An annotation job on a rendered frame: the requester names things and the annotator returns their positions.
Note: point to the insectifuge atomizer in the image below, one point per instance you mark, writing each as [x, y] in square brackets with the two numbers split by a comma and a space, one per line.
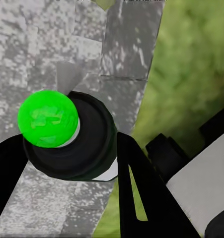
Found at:
[69, 135]

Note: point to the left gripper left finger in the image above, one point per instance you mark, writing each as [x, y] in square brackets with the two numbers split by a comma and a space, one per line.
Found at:
[13, 160]

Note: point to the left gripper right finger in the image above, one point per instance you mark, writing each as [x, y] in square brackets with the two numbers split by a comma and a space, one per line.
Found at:
[166, 219]

